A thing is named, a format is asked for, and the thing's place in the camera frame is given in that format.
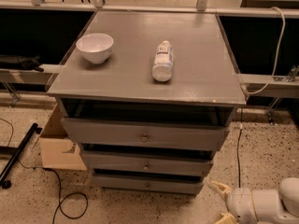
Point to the black metal stand bar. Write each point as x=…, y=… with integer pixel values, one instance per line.
x=15, y=153

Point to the cardboard box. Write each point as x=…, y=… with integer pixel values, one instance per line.
x=57, y=150

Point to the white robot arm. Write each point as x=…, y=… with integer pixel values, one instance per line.
x=277, y=206

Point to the white ceramic bowl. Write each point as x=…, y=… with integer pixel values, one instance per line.
x=95, y=48

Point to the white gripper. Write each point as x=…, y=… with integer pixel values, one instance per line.
x=239, y=203

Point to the grey middle drawer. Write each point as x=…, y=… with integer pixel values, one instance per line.
x=145, y=163

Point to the grey top drawer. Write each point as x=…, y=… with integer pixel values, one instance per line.
x=138, y=134

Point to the grey drawer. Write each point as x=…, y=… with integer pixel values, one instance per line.
x=138, y=134
x=145, y=163
x=123, y=182

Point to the black cloth bundle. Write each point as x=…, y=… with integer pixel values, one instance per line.
x=20, y=63

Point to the white plastic bottle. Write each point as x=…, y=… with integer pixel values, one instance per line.
x=162, y=68

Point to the grey drawer cabinet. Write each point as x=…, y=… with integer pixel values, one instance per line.
x=204, y=89

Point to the grey bottom drawer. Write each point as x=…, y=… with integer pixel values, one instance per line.
x=123, y=182

